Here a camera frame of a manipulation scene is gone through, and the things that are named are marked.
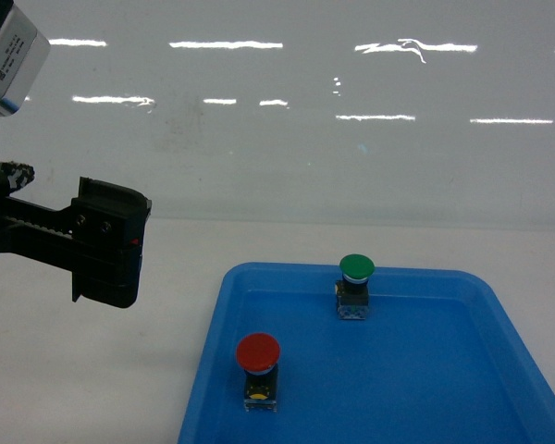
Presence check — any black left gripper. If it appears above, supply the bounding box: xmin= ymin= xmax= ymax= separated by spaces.
xmin=0 ymin=162 xmax=152 ymax=309

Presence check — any red mushroom push button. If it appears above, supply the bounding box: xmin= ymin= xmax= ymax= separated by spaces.
xmin=235 ymin=332 xmax=281 ymax=412

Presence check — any green mushroom push button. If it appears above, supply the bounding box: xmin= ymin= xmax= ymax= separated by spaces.
xmin=335 ymin=253 xmax=376 ymax=320

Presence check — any blue plastic tray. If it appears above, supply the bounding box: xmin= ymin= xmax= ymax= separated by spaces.
xmin=179 ymin=263 xmax=555 ymax=443

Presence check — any glossy white board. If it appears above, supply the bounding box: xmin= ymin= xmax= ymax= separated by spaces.
xmin=0 ymin=1 xmax=555 ymax=228

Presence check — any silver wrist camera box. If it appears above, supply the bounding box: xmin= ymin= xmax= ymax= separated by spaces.
xmin=0 ymin=0 xmax=50 ymax=117

